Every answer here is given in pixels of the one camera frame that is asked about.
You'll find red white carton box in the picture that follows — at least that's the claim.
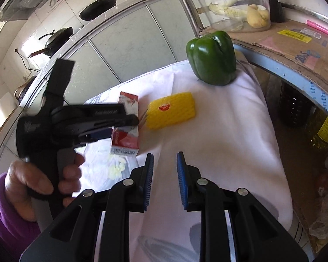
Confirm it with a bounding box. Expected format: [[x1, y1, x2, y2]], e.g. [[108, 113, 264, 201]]
[[111, 92, 139, 157]]

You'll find yellow foam fruit net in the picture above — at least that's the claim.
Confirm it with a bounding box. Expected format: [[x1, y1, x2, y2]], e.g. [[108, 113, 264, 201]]
[[146, 92, 196, 130]]

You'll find purple sleeve forearm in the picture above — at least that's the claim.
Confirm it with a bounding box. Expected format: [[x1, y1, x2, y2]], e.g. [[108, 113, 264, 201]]
[[0, 173, 41, 261]]

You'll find person's left hand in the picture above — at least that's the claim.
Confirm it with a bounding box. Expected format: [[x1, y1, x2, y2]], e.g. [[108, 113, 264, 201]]
[[4, 152, 86, 222]]

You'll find black gold rice cooker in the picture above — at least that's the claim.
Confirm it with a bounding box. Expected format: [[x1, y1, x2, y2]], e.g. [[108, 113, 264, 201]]
[[14, 76, 37, 103]]

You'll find white floral tablecloth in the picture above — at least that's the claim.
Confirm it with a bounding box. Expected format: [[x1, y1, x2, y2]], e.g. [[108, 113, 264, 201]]
[[82, 52, 293, 261]]

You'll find black wok with lid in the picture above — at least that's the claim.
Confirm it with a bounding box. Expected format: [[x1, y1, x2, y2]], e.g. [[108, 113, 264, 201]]
[[28, 27, 74, 58]]

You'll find green bell pepper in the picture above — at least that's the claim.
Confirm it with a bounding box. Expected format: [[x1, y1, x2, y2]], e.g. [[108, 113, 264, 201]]
[[186, 31, 237, 86]]

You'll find metal shelf pole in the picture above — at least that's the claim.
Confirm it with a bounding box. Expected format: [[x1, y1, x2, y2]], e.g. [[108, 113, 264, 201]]
[[180, 0, 204, 38]]

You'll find yellow oil bottle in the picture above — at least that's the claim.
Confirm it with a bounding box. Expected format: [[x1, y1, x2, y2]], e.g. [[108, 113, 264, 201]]
[[307, 109, 328, 150]]

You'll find white cabbage stalk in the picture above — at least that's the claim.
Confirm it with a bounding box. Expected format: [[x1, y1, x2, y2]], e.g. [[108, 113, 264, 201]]
[[208, 0, 247, 21]]

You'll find clear plastic container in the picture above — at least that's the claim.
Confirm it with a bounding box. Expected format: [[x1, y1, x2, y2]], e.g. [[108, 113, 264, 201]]
[[198, 0, 271, 33]]

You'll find yellow ginger root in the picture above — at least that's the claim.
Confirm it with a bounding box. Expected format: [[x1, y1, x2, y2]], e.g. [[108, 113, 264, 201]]
[[247, 4, 270, 28]]

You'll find brown cardboard sheet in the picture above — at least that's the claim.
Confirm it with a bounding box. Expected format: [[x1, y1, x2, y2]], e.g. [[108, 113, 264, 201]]
[[229, 20, 328, 93]]

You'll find black blender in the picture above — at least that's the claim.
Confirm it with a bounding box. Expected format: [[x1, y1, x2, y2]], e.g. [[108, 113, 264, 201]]
[[269, 0, 286, 23]]

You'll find black frying pan wooden handle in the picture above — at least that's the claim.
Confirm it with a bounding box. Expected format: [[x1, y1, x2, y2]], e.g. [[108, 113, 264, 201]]
[[79, 0, 117, 21]]

